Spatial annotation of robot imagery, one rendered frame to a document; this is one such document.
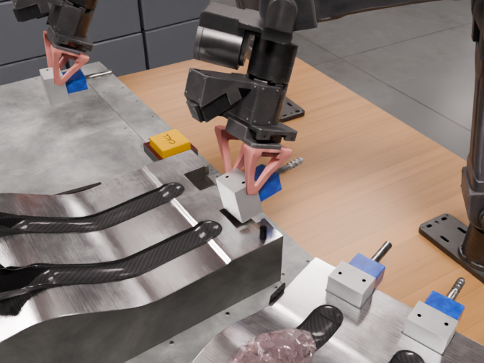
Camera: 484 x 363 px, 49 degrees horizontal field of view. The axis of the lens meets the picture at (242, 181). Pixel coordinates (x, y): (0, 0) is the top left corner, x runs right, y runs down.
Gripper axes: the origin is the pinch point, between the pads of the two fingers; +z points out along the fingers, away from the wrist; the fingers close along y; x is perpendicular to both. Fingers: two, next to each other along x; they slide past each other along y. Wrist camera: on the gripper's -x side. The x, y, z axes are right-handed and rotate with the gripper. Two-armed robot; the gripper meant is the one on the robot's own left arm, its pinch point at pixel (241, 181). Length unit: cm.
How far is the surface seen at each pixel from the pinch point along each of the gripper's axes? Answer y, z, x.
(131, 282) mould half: 2.6, 12.7, -15.3
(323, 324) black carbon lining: 18.1, 11.7, 3.8
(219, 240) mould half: 2.4, 7.7, -3.3
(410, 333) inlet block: 25.6, 8.9, 10.4
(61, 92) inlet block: -45.5, 0.9, -11.8
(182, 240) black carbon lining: -1.1, 9.4, -6.8
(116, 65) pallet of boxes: -196, 21, 60
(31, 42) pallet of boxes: -192, 15, 18
